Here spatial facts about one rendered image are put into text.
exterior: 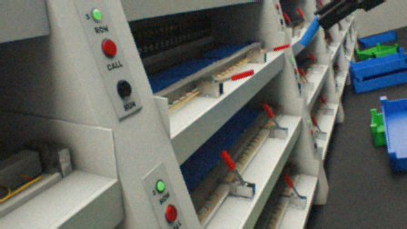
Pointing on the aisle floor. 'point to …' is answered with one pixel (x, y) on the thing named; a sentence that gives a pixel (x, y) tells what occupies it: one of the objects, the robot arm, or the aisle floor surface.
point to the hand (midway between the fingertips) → (335, 11)
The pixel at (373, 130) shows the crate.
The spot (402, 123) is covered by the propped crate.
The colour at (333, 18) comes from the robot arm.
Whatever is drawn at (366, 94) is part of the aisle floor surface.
